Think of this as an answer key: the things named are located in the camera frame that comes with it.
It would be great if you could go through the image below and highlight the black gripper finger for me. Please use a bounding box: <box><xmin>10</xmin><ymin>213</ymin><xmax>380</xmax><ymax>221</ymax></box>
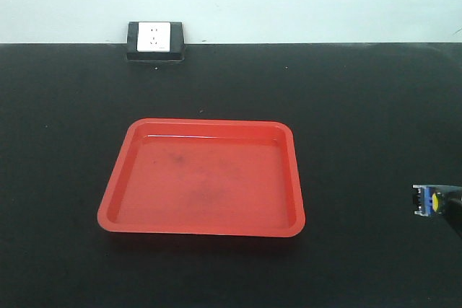
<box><xmin>444</xmin><ymin>189</ymin><xmax>462</xmax><ymax>237</ymax></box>

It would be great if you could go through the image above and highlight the yellow mushroom push button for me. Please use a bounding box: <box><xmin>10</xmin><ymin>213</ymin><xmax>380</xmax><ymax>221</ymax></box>
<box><xmin>412</xmin><ymin>184</ymin><xmax>461</xmax><ymax>217</ymax></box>

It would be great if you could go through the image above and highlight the red plastic tray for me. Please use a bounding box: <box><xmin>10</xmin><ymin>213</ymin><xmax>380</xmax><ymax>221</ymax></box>
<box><xmin>97</xmin><ymin>118</ymin><xmax>306</xmax><ymax>238</ymax></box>

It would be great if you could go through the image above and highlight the white wall socket black box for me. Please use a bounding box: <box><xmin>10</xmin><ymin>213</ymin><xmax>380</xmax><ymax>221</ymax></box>
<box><xmin>126</xmin><ymin>22</ymin><xmax>186</xmax><ymax>63</ymax></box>

